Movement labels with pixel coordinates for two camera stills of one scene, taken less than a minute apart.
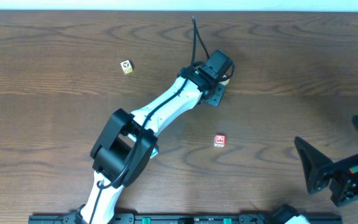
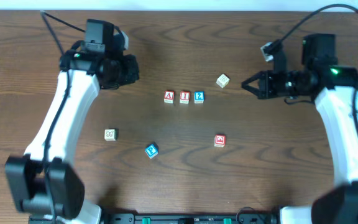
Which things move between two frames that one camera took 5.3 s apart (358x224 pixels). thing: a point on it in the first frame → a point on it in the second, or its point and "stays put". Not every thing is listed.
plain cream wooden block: (225, 82) stays put
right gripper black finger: (312, 160) → (254, 90)
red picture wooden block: (220, 140) stays put
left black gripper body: (217, 96) → (130, 70)
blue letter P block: (155, 152) stays put
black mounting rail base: (72, 218) stays put
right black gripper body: (327, 175) → (265, 84)
